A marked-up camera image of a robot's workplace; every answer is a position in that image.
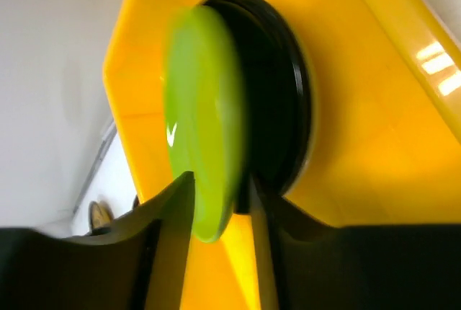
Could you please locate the green plate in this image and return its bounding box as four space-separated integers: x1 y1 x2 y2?
164 5 246 243

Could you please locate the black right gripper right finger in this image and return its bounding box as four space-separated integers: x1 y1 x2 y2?
248 180 460 309

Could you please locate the yellow plastic bin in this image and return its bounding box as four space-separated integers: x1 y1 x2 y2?
104 0 460 309

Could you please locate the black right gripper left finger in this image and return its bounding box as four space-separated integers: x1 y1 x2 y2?
1 172 194 309

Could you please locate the black plate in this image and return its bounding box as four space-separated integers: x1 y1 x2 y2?
204 0 312 214

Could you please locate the yellow patterned plate left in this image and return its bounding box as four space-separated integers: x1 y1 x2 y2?
89 201 113 234

